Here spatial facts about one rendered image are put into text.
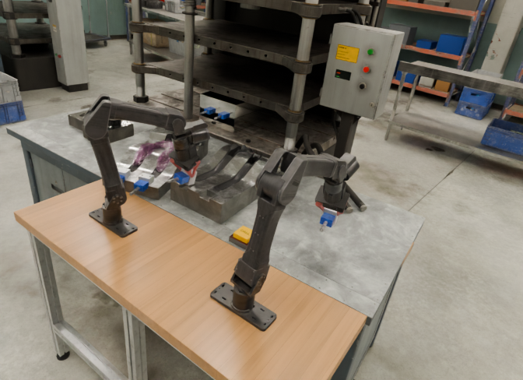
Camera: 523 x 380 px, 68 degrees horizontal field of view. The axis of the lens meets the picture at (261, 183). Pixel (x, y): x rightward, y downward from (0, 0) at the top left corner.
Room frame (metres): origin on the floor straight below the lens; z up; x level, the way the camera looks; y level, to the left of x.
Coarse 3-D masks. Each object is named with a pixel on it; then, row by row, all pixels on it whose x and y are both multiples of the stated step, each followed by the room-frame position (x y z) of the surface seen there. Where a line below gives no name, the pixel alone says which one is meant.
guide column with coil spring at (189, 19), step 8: (192, 8) 2.31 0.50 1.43; (184, 16) 2.32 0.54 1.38; (192, 16) 2.31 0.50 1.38; (184, 24) 2.32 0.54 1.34; (192, 24) 2.31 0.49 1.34; (184, 32) 2.31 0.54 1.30; (192, 32) 2.31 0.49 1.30; (184, 40) 2.31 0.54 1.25; (192, 40) 2.31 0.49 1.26; (184, 48) 2.31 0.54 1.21; (192, 48) 2.31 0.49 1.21; (184, 56) 2.31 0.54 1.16; (192, 56) 2.31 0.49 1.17; (184, 64) 2.31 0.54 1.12; (192, 64) 2.31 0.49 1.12; (184, 72) 2.31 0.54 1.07; (192, 72) 2.32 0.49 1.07; (184, 80) 2.31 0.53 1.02; (192, 80) 2.32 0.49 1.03; (184, 88) 2.31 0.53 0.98; (192, 88) 2.32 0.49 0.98; (184, 96) 2.31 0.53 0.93; (192, 96) 2.32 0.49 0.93; (184, 104) 2.31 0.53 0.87; (192, 104) 2.32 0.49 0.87; (184, 112) 2.30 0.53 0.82; (192, 112) 2.33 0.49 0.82
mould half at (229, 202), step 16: (240, 160) 1.51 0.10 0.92; (224, 176) 1.42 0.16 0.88; (256, 176) 1.42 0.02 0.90; (176, 192) 1.31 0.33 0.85; (192, 192) 1.27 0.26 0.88; (224, 192) 1.28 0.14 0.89; (240, 192) 1.30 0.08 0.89; (192, 208) 1.26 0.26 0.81; (208, 208) 1.23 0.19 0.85; (224, 208) 1.21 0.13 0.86; (240, 208) 1.31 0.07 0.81
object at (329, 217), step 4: (324, 208) 1.16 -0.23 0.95; (324, 212) 1.15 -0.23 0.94; (328, 212) 1.15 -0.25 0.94; (332, 212) 1.14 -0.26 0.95; (336, 212) 1.14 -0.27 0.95; (324, 216) 1.12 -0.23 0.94; (328, 216) 1.12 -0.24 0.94; (332, 216) 1.13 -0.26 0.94; (336, 216) 1.14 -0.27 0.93; (320, 220) 1.12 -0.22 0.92; (324, 220) 1.11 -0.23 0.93; (328, 220) 1.10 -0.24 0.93; (332, 220) 1.10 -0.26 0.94; (336, 220) 1.16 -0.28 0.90; (324, 224) 1.08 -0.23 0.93; (328, 224) 1.10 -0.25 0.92; (332, 224) 1.12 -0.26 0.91; (320, 228) 1.06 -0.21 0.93; (324, 228) 1.07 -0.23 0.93
